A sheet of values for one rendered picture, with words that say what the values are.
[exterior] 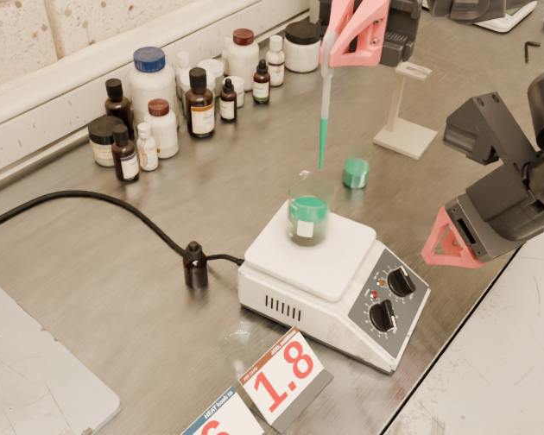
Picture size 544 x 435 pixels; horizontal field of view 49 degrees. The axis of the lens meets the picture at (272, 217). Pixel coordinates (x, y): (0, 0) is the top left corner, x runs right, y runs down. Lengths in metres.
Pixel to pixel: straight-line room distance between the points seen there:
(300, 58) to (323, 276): 0.58
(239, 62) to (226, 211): 0.32
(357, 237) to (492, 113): 0.21
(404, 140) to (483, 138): 0.42
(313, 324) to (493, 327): 0.23
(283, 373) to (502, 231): 0.27
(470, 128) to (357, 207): 0.32
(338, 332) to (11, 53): 0.60
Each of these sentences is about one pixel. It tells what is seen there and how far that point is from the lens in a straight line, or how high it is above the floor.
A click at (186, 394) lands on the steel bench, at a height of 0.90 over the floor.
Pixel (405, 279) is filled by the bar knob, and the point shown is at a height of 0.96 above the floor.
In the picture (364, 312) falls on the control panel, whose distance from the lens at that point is 0.66.
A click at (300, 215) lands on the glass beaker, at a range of 0.63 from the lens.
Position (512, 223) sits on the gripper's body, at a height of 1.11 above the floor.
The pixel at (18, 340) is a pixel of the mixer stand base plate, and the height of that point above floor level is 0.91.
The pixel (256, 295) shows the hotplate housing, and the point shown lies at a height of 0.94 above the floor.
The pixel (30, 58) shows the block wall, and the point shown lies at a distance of 0.96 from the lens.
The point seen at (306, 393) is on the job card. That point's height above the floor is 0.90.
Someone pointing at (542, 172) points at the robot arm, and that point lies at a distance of 0.56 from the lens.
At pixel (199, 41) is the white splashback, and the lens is 1.11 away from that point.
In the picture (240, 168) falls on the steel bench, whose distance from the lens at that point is 0.91.
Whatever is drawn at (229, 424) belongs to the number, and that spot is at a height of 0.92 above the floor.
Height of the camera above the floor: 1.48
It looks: 44 degrees down
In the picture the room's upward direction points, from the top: 3 degrees clockwise
